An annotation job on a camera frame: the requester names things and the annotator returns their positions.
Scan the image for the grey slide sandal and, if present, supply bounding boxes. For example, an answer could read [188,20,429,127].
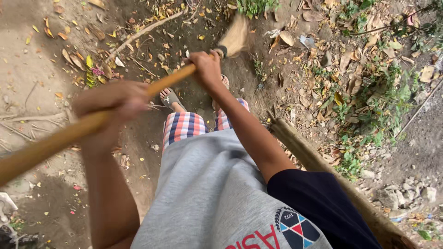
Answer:
[212,74,230,110]
[159,87,187,113]

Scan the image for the person's right hand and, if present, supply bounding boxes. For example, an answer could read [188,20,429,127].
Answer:
[187,50,224,91]

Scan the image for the plaid checkered shorts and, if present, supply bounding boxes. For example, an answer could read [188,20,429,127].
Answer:
[162,98,250,153]

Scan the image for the heap of dry leaves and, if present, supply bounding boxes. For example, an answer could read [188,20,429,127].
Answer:
[266,0,443,173]

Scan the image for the yellow green leafy twig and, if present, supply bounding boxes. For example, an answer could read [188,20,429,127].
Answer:
[83,55,104,89]

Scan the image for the long dry fallen branch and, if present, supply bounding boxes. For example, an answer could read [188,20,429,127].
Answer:
[104,10,186,64]

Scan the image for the pile of grey stones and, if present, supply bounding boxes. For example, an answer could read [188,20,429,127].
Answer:
[360,173,440,222]

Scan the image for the person's left hand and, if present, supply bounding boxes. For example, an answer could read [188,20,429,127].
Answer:
[72,80,152,133]

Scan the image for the wooden handled straw broom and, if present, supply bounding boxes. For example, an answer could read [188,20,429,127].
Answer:
[0,15,250,187]

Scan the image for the grey printed t-shirt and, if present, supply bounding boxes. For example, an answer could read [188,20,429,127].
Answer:
[130,129,383,249]

